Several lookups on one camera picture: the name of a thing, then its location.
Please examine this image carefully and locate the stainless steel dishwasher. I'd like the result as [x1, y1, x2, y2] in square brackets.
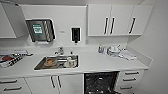
[83, 70, 122, 94]

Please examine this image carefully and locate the black soap dispenser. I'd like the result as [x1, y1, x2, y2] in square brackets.
[70, 27, 81, 44]

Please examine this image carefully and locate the small dish soap bottle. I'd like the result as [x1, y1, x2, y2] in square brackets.
[97, 44, 105, 54]

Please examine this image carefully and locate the white cup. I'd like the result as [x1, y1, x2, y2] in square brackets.
[66, 57, 73, 65]

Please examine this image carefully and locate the white plate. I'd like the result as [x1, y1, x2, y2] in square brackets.
[63, 61, 77, 69]

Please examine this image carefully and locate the chrome faucet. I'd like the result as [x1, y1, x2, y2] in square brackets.
[54, 46, 65, 56]

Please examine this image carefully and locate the stack of white dishes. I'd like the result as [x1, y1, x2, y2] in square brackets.
[107, 44, 121, 57]

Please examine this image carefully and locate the orange bowl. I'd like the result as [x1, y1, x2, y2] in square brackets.
[44, 58, 56, 66]

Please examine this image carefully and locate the white two-door base cabinet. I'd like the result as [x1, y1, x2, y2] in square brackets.
[24, 73, 84, 94]

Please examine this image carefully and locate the white dish cloth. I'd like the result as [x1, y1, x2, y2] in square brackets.
[118, 49, 138, 62]

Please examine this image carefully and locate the steel paper towel dispenser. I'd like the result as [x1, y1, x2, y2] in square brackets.
[25, 18, 56, 44]

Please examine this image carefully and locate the stainless steel sink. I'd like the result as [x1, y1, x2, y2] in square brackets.
[33, 54, 80, 71]

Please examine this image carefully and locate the white drawer unit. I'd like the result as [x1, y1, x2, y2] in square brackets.
[116, 69, 145, 94]
[0, 77, 33, 94]

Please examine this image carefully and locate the white wall cabinet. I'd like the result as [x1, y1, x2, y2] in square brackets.
[87, 3, 154, 37]
[0, 2, 28, 39]

